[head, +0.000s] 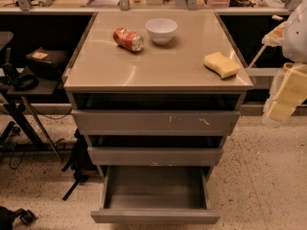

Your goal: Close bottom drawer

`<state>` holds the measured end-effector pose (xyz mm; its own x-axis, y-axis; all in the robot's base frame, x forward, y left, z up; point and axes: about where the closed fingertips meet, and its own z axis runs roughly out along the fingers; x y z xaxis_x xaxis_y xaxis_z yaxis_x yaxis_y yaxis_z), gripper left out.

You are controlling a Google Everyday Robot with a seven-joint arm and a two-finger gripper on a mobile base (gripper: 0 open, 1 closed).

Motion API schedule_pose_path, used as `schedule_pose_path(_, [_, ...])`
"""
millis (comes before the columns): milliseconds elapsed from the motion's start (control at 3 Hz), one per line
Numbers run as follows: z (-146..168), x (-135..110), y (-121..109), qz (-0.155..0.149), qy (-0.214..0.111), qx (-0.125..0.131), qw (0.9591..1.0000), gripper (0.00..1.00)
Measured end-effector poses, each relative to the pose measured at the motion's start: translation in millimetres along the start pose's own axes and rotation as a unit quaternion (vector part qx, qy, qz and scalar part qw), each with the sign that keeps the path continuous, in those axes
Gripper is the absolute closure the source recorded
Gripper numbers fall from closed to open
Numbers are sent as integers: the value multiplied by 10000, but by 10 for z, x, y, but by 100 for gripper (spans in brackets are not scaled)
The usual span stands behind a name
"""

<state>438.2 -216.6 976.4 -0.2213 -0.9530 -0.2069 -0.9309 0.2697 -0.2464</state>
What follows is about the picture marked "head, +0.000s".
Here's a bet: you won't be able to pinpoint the white padded gripper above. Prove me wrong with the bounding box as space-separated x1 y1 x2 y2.
262 22 307 127

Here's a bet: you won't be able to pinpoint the grey bottom drawer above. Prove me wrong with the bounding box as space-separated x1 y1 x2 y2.
91 166 220 224

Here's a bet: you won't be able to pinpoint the grey drawer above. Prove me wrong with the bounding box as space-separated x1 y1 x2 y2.
72 93 241 136
88 136 223 166
91 166 220 224

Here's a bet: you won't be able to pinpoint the grey drawer cabinet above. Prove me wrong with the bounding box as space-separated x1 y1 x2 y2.
64 10 252 175

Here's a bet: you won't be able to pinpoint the grey top drawer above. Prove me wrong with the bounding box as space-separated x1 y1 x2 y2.
72 93 241 136

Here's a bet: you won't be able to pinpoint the grey middle drawer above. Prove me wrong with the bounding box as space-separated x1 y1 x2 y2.
88 136 223 166

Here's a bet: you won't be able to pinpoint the yellow sponge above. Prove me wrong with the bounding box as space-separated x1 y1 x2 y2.
203 52 240 80

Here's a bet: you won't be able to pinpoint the white bowl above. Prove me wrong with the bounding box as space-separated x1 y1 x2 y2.
145 18 177 45

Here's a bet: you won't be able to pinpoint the red crushed soda can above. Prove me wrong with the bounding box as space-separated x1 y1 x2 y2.
113 28 144 53

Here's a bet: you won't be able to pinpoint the black bag on stand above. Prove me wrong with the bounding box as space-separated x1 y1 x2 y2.
25 47 69 81

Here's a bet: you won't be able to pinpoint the black headphones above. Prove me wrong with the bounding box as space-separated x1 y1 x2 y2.
3 63 38 91

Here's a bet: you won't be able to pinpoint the black side stand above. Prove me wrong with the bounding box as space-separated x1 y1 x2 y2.
0 31 65 163

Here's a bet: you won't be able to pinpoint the black object floor corner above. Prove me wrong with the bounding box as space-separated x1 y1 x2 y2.
0 206 36 230

